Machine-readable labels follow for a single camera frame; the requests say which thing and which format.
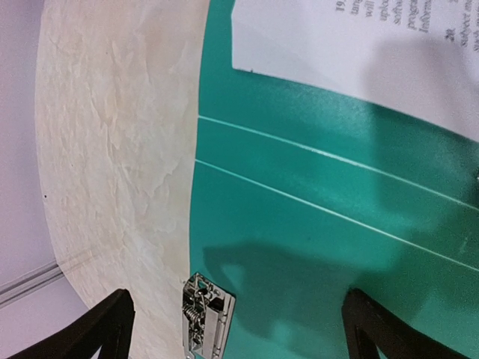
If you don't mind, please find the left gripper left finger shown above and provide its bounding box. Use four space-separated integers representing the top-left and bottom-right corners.
11 289 135 359

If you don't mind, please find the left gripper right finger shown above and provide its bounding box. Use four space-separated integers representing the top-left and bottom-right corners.
341 288 465 358

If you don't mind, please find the folder cover metal clip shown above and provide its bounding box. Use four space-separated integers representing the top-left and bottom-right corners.
182 272 236 359

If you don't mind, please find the green file folder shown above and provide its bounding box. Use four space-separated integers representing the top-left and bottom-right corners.
190 1 478 358

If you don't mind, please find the printed paper sheet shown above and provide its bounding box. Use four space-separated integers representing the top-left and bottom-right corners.
231 0 478 140

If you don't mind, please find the left aluminium frame post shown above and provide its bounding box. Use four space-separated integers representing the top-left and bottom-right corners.
1 262 64 308

